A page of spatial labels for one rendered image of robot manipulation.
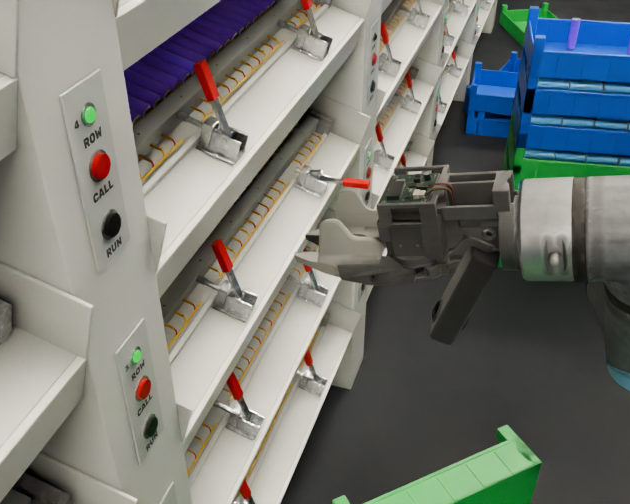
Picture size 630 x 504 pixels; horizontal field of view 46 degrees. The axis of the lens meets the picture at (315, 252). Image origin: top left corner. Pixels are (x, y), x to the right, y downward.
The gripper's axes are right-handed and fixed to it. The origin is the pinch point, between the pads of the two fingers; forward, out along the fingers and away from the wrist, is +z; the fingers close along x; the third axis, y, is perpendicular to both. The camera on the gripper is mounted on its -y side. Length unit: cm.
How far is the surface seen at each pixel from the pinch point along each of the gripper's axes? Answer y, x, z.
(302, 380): -42, -25, 21
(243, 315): -7.0, 1.8, 9.4
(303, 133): -2.3, -34.1, 13.8
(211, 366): -7.4, 9.5, 9.8
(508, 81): -54, -179, 5
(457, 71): -44, -165, 18
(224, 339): -7.2, 5.5, 10.1
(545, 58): -16, -91, -15
